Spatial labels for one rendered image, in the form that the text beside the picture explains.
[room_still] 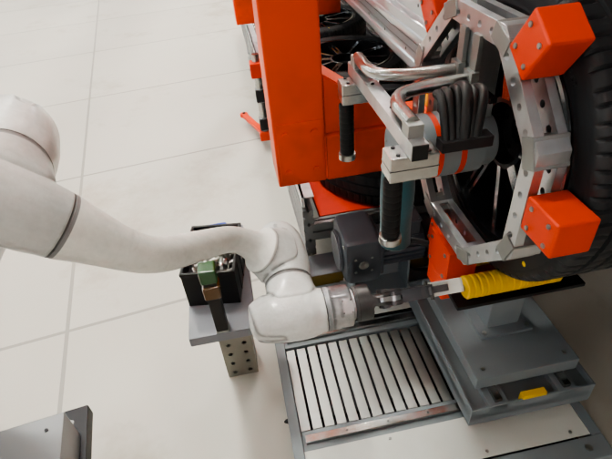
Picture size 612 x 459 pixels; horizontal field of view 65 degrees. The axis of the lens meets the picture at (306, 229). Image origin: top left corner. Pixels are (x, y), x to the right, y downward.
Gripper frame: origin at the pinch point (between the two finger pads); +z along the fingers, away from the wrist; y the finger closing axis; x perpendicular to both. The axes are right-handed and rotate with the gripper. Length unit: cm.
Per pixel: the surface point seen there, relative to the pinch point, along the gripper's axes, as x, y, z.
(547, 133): 23.2, 25.7, 12.7
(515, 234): 7.9, 15.3, 9.1
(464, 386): -31, -38, 14
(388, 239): 11.4, 7.4, -12.2
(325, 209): 33, -84, -9
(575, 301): -18, -70, 74
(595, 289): -15, -73, 85
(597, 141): 19.7, 30.1, 17.5
